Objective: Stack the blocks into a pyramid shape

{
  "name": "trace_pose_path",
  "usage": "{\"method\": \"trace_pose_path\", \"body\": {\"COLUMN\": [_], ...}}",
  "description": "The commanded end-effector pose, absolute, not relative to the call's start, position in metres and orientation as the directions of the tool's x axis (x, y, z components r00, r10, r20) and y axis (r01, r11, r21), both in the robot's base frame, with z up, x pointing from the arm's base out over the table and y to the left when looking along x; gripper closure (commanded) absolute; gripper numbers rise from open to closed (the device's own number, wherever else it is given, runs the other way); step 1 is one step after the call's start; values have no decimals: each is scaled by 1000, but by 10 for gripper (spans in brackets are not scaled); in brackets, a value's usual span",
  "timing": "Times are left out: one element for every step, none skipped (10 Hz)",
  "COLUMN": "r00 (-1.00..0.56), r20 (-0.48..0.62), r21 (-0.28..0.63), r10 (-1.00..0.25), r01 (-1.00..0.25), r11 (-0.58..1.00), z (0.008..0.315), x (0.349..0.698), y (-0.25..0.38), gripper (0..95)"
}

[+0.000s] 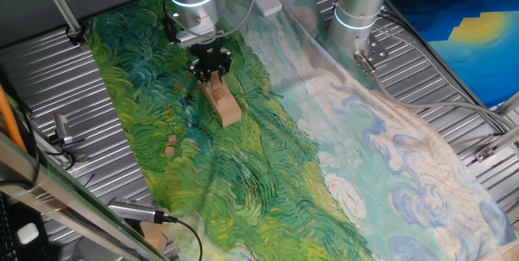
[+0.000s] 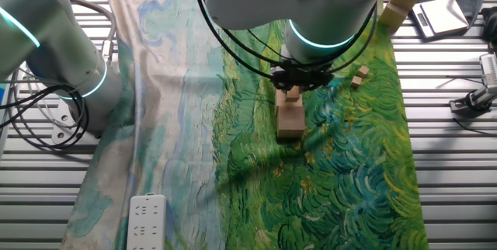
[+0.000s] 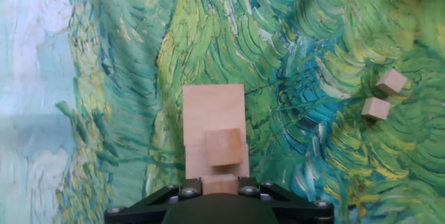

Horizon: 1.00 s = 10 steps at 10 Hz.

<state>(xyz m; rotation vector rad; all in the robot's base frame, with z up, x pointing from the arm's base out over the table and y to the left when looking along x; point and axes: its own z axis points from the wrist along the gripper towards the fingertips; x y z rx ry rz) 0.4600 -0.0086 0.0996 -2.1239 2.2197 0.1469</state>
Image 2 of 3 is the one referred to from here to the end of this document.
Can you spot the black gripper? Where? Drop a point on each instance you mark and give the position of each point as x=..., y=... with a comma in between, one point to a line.
x=303, y=72

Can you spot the small wooden cube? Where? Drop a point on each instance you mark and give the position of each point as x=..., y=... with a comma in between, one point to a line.
x=293, y=94

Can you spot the tiny wooden cube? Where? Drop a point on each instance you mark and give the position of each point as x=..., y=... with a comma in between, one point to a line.
x=356, y=82
x=363, y=71

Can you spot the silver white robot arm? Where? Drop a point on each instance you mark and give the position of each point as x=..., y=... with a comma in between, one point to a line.
x=310, y=1

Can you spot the green blue painted cloth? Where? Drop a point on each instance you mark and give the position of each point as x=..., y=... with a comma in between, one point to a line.
x=310, y=184

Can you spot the silver digital scale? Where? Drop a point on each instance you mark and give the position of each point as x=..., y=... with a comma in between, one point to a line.
x=442, y=15

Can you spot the dark round object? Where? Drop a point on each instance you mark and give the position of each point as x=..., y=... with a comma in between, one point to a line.
x=491, y=25

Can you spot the white power strip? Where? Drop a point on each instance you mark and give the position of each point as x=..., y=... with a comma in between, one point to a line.
x=147, y=223

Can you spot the grey black camera mount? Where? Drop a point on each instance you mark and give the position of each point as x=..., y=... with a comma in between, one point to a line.
x=475, y=98

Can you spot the silver ribbed camera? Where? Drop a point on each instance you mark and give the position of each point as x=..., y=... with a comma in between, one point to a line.
x=490, y=69

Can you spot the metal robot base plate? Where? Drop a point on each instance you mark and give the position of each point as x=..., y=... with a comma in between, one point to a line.
x=64, y=127

